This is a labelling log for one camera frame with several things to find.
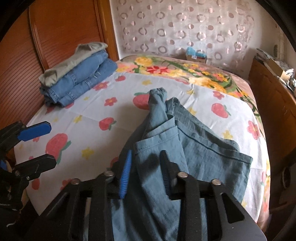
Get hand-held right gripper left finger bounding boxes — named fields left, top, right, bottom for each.
left=28, top=149, right=133, bottom=241

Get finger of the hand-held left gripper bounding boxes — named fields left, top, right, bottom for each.
left=0, top=121, right=52, bottom=156
left=13, top=153, right=57, bottom=186

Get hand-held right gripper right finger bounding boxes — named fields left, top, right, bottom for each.
left=159, top=150, right=266, bottom=241

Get teal pants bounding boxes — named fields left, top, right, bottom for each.
left=109, top=88, right=253, bottom=241

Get strawberry print bed sheet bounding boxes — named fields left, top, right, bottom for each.
left=14, top=70, right=271, bottom=223

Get folded beige garment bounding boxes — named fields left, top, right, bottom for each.
left=38, top=42, right=109, bottom=88

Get folded blue jeans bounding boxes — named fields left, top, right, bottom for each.
left=40, top=59, right=118, bottom=108
left=46, top=51, right=110, bottom=89

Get wooden headboard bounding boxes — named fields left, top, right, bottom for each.
left=0, top=0, right=119, bottom=149

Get small cardboard box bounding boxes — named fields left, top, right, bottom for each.
left=186, top=54, right=207, bottom=63

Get light blue cloth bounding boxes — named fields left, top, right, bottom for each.
left=187, top=46, right=207, bottom=58

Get wooden cabinet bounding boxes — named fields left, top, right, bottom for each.
left=248, top=57, right=296, bottom=209

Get sheer curtain with circles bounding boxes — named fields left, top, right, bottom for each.
left=110, top=0, right=285, bottom=67

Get flat cardboard box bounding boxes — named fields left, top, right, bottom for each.
left=264, top=58, right=289, bottom=78

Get pile of printed papers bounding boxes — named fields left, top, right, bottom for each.
left=255, top=47, right=274, bottom=61

